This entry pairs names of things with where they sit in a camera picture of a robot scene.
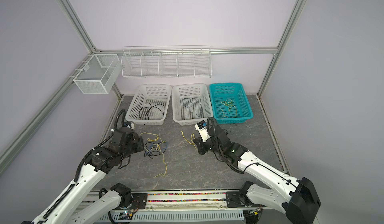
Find blue cable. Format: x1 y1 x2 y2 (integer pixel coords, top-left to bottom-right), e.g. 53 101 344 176
182 96 204 118
143 140 168 158

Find short yellow cable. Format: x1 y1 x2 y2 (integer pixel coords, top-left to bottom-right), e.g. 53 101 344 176
217 99 238 119

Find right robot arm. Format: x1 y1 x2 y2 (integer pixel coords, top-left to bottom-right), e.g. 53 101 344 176
194 122 321 224

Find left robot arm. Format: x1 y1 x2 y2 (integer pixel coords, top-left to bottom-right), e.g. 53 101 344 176
31 109 144 224

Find teal plastic basket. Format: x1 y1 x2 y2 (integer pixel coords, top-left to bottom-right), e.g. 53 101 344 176
209 83 254 125

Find left white plastic basket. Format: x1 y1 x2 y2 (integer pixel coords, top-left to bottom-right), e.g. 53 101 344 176
126 85 172 126

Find white plastic basket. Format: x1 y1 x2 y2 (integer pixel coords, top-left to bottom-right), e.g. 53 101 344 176
172 84 213 126
126 85 172 126

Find middle white plastic basket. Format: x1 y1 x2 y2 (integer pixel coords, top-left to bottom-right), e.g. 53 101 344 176
172 84 213 126

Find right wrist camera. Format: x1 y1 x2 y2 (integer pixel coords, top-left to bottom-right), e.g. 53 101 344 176
195 120 211 143

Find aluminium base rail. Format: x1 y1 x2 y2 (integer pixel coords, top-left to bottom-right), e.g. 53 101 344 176
61 189 314 224

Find white mesh wall box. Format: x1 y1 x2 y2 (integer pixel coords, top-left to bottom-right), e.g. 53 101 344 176
74 54 122 95

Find white wire wall rack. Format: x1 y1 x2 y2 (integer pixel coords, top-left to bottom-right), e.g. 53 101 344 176
121 46 212 78

